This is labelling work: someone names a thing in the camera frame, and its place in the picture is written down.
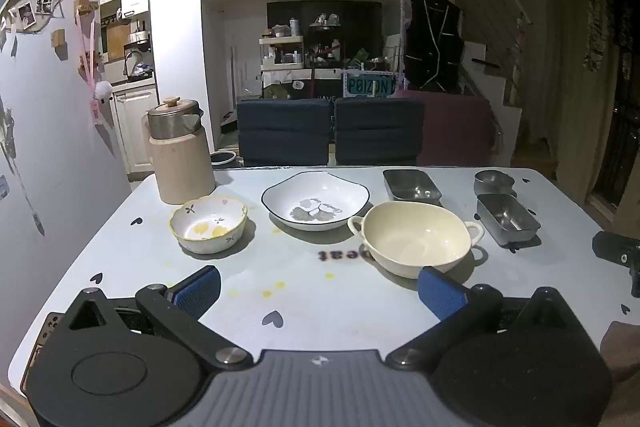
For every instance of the white shelf cart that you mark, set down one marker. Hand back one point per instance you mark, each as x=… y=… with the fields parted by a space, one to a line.
x=281 y=57

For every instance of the pink ribbon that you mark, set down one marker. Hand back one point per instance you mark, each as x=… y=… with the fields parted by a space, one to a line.
x=90 y=62

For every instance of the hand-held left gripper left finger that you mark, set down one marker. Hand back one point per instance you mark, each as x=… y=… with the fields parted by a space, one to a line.
x=200 y=289

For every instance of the purple armchair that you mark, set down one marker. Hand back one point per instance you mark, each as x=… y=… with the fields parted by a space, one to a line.
x=457 y=132

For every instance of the person's right forearm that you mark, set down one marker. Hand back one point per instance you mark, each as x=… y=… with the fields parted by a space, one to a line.
x=622 y=352

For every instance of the rectangular steel tray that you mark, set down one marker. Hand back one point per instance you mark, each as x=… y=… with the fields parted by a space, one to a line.
x=507 y=219
x=412 y=187

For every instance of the white kitchen base cabinet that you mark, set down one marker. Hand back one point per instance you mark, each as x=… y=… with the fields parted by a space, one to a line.
x=135 y=132

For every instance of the yellow-rimmed floral bowl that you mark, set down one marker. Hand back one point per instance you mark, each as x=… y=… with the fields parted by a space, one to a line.
x=207 y=227

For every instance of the dark blue chair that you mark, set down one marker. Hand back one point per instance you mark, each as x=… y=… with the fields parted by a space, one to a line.
x=282 y=132
x=380 y=132

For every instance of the white staircase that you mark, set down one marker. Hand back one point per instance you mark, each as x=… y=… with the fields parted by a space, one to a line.
x=480 y=52

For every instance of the white plate with black rim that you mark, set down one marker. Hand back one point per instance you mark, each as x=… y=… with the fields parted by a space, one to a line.
x=320 y=197

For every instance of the pale curtain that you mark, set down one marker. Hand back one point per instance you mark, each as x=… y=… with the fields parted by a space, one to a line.
x=567 y=57

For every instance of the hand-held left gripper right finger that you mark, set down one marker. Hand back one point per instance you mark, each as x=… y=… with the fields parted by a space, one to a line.
x=440 y=292

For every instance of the small round steel bowl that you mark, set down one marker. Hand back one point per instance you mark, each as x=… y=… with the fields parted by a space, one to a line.
x=492 y=182

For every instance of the beige thermos jug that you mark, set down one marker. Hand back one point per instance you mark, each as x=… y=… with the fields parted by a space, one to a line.
x=182 y=167

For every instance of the black vest with white trim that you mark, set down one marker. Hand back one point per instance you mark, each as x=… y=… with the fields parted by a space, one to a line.
x=432 y=42

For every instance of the teal sign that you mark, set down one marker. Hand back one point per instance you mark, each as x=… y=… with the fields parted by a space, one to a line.
x=368 y=87

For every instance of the wooden wall hook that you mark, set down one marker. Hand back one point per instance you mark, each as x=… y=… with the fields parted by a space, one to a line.
x=86 y=5
x=60 y=39

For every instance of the round trash bin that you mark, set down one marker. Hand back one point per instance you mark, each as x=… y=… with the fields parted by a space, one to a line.
x=222 y=159

